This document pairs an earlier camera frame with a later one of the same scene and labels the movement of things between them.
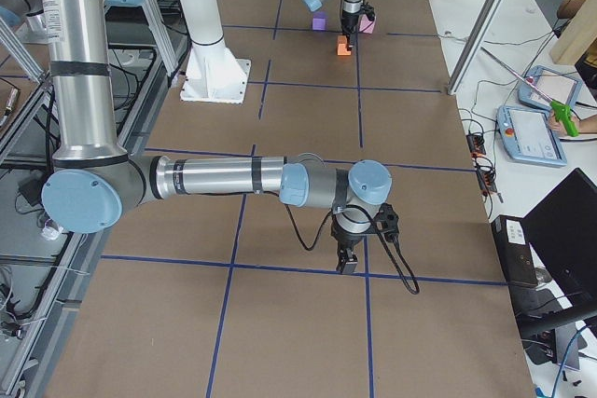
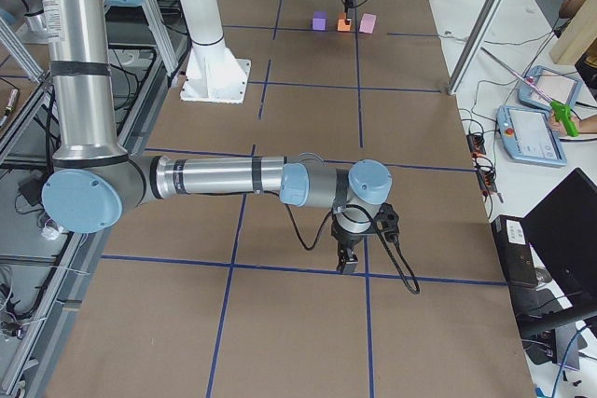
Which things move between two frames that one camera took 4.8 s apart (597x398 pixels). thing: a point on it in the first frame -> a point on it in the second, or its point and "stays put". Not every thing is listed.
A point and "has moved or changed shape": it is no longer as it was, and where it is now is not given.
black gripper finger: (349, 46) -> (350, 12)
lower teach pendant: (525, 136) stays put
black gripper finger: (347, 260) stays put
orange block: (341, 46) has moved or changed shape
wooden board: (579, 33) stays put
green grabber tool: (562, 111) stays put
